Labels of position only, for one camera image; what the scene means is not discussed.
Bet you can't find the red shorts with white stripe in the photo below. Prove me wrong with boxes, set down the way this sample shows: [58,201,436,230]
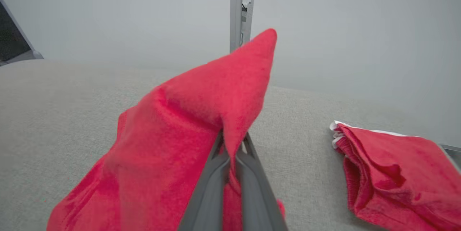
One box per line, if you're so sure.
[330,120,461,231]

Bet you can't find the red garment with white cuffs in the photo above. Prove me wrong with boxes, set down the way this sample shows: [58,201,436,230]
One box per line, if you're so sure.
[46,28,287,231]

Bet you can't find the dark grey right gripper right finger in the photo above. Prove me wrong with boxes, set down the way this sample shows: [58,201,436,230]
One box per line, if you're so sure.
[236,133,288,231]

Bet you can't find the black box cabinet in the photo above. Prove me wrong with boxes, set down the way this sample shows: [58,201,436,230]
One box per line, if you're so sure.
[0,1,32,62]

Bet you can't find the slanted aluminium frame post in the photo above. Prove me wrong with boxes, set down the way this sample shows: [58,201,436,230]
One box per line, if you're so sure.
[0,0,44,67]

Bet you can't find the slotted aluminium partition post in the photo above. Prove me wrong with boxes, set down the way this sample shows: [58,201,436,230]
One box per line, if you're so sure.
[230,0,257,54]

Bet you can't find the grey panel base rail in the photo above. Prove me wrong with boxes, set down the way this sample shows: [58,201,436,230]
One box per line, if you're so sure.
[440,144,461,170]

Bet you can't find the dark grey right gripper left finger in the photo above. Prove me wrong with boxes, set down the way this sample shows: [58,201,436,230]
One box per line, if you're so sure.
[178,130,231,231]

